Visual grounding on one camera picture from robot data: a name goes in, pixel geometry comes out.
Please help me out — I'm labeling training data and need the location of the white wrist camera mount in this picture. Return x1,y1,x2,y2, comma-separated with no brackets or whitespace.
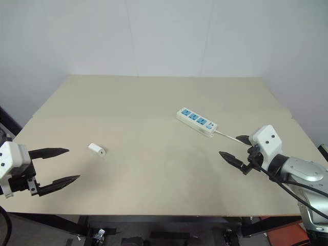
0,141,30,198
251,125,283,165

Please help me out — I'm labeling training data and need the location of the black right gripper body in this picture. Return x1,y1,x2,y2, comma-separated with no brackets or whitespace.
247,143,265,172

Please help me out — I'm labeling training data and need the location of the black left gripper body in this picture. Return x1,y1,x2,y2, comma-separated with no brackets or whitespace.
7,163,41,197

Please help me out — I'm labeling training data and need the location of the white plug adapter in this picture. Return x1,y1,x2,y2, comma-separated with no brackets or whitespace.
88,143,107,158

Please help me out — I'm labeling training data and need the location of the dark purple-edged panel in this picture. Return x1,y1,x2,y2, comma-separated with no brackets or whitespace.
0,105,23,142

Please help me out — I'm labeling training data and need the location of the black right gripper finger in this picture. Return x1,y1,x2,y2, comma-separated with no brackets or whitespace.
218,151,254,176
235,134,254,147

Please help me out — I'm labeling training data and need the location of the white power cable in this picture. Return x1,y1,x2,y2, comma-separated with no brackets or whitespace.
214,130,253,148

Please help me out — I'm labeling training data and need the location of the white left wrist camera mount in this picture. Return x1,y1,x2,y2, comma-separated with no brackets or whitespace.
0,141,30,198

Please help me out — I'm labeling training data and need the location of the orange red box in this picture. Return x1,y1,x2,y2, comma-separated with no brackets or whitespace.
265,217,310,246

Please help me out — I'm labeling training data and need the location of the black table frame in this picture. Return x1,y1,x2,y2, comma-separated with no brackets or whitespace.
5,212,303,246

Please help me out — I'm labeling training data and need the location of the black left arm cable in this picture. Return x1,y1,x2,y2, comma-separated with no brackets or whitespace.
0,204,13,246

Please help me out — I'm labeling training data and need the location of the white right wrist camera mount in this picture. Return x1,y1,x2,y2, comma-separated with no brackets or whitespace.
251,125,283,165

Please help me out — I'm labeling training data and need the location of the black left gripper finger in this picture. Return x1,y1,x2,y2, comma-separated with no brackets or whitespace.
27,147,70,161
37,175,81,197

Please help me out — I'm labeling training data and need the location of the white power strip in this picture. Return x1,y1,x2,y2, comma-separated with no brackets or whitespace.
176,108,218,138

